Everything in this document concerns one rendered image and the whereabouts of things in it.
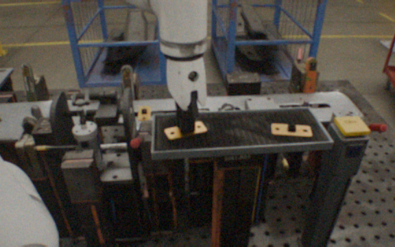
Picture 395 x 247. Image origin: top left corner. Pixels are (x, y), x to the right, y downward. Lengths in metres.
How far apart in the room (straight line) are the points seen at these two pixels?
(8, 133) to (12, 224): 0.65
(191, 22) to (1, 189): 0.37
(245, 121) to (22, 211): 0.47
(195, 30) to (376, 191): 1.01
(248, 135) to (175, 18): 0.29
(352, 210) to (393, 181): 0.25
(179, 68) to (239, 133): 0.21
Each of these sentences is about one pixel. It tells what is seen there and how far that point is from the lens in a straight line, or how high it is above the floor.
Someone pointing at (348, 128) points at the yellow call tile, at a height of 1.16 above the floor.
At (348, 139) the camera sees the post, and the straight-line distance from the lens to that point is 0.79.
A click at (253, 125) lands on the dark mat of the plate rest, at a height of 1.16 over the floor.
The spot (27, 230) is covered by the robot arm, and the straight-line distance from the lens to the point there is 0.52.
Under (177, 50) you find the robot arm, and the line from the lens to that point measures 0.58.
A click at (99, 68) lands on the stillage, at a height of 0.16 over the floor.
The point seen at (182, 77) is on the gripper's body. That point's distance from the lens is 0.60.
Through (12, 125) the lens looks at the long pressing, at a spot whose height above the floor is 1.00.
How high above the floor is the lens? 1.58
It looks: 34 degrees down
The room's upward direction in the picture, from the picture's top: straight up
